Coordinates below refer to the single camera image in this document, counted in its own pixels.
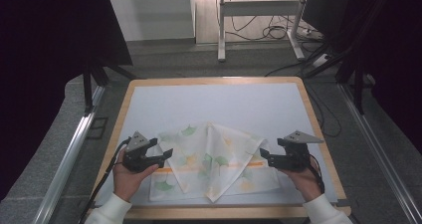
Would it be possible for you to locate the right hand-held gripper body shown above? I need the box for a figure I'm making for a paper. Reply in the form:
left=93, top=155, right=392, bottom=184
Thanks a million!
left=277, top=129, right=325, bottom=172

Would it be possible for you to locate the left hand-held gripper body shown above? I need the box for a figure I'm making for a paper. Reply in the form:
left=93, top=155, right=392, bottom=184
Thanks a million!
left=121, top=130, right=156, bottom=173

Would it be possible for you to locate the white leaf-patterned cloth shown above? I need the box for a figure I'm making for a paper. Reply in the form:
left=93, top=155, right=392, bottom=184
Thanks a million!
left=147, top=120, right=283, bottom=204

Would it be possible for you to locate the person's left hand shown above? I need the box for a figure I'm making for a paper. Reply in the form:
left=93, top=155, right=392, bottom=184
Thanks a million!
left=112, top=148, right=160, bottom=204

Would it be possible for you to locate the person's right hand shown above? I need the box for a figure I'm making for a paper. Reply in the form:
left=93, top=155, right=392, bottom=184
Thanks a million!
left=279, top=158, right=324, bottom=203

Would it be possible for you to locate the person's left white sleeve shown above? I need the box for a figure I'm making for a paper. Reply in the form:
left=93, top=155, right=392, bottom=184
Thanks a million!
left=84, top=192, right=133, bottom=224

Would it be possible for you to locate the person's white sleeve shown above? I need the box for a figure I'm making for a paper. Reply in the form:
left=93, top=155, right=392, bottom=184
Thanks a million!
left=302, top=193, right=353, bottom=224
left=84, top=192, right=133, bottom=224

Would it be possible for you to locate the person's right white sleeve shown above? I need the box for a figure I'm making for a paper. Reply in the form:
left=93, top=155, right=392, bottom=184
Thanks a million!
left=302, top=193, right=353, bottom=224

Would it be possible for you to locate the pale blue table mat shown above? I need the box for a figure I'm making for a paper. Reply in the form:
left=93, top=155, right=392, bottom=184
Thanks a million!
left=94, top=82, right=339, bottom=208

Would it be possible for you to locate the black metal stand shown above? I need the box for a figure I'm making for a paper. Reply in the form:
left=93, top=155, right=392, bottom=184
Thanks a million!
left=303, top=44, right=366, bottom=116
left=82, top=58, right=141, bottom=116

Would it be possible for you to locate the white power adapter box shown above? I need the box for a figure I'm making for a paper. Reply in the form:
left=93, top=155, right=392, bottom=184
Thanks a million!
left=312, top=53, right=331, bottom=69

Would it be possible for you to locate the white power strip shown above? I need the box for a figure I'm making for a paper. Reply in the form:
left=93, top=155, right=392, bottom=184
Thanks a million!
left=297, top=27, right=324, bottom=41

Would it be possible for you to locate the white cabinet panel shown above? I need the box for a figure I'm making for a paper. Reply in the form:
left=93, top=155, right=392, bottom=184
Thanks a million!
left=106, top=0, right=197, bottom=43

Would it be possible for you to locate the dark curtain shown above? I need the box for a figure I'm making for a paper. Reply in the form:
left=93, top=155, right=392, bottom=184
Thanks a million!
left=344, top=0, right=422, bottom=153
left=0, top=0, right=134, bottom=202

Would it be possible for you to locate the right hand-held gripper black cable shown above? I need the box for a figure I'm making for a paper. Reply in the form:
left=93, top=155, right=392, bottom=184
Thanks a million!
left=308, top=153, right=326, bottom=195

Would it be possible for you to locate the hand-held gripper black cable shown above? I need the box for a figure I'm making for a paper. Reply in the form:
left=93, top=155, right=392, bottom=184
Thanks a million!
left=308, top=153, right=326, bottom=195
left=78, top=136, right=132, bottom=224

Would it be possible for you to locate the left hand-held gripper black cable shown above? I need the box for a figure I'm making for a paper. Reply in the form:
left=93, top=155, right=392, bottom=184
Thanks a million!
left=78, top=136, right=132, bottom=224

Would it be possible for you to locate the black floor bracket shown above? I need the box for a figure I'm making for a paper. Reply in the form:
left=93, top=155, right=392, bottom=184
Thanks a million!
left=86, top=116, right=109, bottom=140

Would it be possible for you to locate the long black floor cable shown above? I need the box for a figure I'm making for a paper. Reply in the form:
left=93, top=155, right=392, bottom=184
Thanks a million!
left=264, top=59, right=343, bottom=139

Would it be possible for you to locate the aluminium rail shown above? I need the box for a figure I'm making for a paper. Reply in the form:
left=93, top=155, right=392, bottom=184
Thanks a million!
left=337, top=83, right=422, bottom=224
left=32, top=84, right=107, bottom=224

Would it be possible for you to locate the tangle of black floor cables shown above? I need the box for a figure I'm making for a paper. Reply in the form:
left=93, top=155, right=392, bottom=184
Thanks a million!
left=228, top=0, right=321, bottom=43

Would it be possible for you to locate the white metal desk frame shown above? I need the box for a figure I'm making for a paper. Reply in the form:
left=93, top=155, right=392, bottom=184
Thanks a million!
left=216, top=0, right=312, bottom=64

